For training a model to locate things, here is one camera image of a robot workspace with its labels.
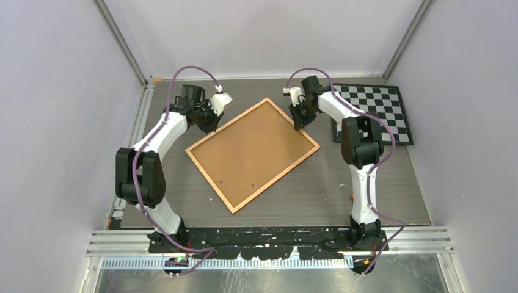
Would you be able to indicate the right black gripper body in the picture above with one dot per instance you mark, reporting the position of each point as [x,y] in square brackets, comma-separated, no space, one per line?
[306,114]

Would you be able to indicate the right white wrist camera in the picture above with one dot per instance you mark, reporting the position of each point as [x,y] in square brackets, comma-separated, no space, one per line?
[296,94]

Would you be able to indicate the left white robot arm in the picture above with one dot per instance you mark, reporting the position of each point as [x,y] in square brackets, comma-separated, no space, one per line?
[139,174]

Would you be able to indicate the black white chessboard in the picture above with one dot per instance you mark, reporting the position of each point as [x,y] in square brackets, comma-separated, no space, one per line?
[383,100]

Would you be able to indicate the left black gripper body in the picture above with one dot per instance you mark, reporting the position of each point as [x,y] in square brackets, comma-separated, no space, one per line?
[207,119]

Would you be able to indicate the wooden picture frame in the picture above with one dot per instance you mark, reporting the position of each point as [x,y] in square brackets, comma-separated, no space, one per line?
[250,153]

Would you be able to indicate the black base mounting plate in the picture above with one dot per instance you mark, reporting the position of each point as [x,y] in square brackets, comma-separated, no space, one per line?
[274,243]

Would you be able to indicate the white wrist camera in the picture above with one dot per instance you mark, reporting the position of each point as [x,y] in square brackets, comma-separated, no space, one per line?
[220,100]
[296,94]

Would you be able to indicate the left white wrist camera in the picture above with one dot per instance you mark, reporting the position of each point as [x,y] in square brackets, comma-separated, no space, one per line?
[220,100]

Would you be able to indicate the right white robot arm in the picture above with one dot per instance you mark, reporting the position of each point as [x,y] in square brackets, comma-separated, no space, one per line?
[361,149]

